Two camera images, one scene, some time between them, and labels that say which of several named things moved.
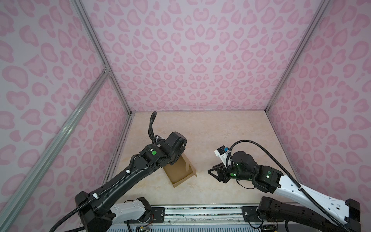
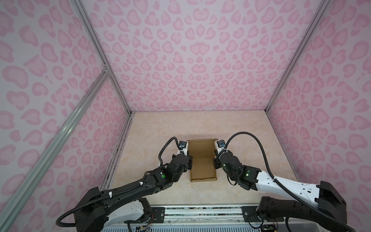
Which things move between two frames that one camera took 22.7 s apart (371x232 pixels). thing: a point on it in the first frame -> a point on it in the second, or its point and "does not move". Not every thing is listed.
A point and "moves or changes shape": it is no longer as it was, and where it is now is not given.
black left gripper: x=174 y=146 -> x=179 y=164
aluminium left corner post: x=100 y=49 does not move
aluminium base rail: x=203 y=214 does not move
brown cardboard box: x=181 y=169 moves or changes shape
